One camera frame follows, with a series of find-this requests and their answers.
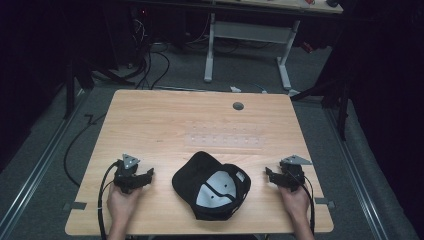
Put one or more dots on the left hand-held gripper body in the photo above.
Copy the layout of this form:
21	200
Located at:
125	173

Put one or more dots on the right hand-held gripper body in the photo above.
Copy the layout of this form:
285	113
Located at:
292	171

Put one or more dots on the black baseball cap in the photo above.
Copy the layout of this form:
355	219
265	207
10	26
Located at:
208	186

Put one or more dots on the person's left hand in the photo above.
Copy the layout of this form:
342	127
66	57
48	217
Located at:
121	201

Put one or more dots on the person's right hand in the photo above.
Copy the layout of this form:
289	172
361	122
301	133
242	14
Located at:
295	203

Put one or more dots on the grey tape piece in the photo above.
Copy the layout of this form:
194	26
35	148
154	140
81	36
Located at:
324	201
76	206

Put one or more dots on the clear tape strip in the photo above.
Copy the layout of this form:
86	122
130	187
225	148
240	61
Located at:
225	140

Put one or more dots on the black metal stand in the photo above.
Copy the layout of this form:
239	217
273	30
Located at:
75	86
333	96

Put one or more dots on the small white plug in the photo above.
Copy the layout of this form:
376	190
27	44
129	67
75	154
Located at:
235	89

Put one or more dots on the white-framed wooden desk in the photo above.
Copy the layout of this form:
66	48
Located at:
248	31

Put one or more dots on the metal floor rail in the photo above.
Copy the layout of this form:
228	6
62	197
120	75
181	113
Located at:
36	170
358	180

